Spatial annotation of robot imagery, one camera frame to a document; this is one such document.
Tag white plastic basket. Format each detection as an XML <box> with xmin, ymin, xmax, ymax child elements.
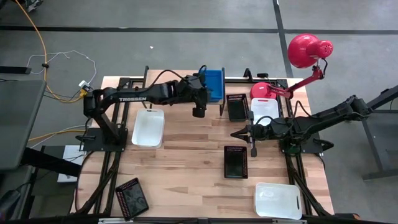
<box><xmin>131</xmin><ymin>108</ymin><xmax>165</xmax><ymax>149</ymax></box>
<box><xmin>253</xmin><ymin>182</ymin><xmax>303</xmax><ymax>221</ymax></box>
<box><xmin>250</xmin><ymin>97</ymin><xmax>280</xmax><ymax>127</ymax></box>

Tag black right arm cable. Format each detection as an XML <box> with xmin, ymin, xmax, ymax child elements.
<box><xmin>254</xmin><ymin>114</ymin><xmax>295</xmax><ymax>129</ymax></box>

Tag yellow power cable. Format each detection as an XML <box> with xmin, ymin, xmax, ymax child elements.
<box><xmin>27</xmin><ymin>128</ymin><xmax>88</xmax><ymax>142</ymax></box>
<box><xmin>14</xmin><ymin>0</ymin><xmax>91</xmax><ymax>103</ymax></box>

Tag gray side table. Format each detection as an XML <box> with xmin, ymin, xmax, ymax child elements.
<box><xmin>360</xmin><ymin>83</ymin><xmax>398</xmax><ymax>181</ymax></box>

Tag red desk lamp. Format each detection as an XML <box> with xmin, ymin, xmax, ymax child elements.
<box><xmin>249</xmin><ymin>33</ymin><xmax>335</xmax><ymax>100</ymax></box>

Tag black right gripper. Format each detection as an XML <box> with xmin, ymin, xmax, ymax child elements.
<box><xmin>230</xmin><ymin>110</ymin><xmax>274</xmax><ymax>158</ymax></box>

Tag white flat box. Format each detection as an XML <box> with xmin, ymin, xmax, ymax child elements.
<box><xmin>57</xmin><ymin>144</ymin><xmax>87</xmax><ymax>184</ymax></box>

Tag black desk leg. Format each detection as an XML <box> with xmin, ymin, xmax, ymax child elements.
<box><xmin>20</xmin><ymin>147</ymin><xmax>84</xmax><ymax>178</ymax></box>

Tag black aluminium rig frame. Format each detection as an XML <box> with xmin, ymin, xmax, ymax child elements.
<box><xmin>70</xmin><ymin>67</ymin><xmax>361</xmax><ymax>224</ymax></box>

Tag black plastic basket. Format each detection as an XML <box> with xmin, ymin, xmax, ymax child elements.
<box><xmin>223</xmin><ymin>145</ymin><xmax>249</xmax><ymax>180</ymax></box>
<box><xmin>114</xmin><ymin>177</ymin><xmax>150</xmax><ymax>222</ymax></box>
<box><xmin>226</xmin><ymin>93</ymin><xmax>250</xmax><ymax>123</ymax></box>

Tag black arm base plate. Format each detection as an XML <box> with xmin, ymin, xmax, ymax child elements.
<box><xmin>81</xmin><ymin>126</ymin><xmax>129</xmax><ymax>153</ymax></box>
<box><xmin>279</xmin><ymin>136</ymin><xmax>325</xmax><ymax>156</ymax></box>

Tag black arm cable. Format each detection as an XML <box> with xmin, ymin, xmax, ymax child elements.
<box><xmin>149</xmin><ymin>68</ymin><xmax>188</xmax><ymax>94</ymax></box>
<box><xmin>254</xmin><ymin>114</ymin><xmax>295</xmax><ymax>129</ymax></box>

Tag blue plastic basket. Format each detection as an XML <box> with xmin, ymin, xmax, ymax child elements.
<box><xmin>198</xmin><ymin>68</ymin><xmax>226</xmax><ymax>104</ymax></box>

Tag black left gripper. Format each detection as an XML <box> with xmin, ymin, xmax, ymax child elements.
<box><xmin>185</xmin><ymin>74</ymin><xmax>213</xmax><ymax>108</ymax></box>

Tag black flat bar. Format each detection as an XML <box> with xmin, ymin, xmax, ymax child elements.
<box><xmin>0</xmin><ymin>65</ymin><xmax>32</xmax><ymax>75</ymax></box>

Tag thin white cable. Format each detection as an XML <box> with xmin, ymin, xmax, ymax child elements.
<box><xmin>26</xmin><ymin>49</ymin><xmax>97</xmax><ymax>88</ymax></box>

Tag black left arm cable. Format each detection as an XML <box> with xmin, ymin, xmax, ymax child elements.
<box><xmin>149</xmin><ymin>68</ymin><xmax>188</xmax><ymax>94</ymax></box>

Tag gray desk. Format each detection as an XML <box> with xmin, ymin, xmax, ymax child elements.
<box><xmin>0</xmin><ymin>79</ymin><xmax>48</xmax><ymax>171</ymax></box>

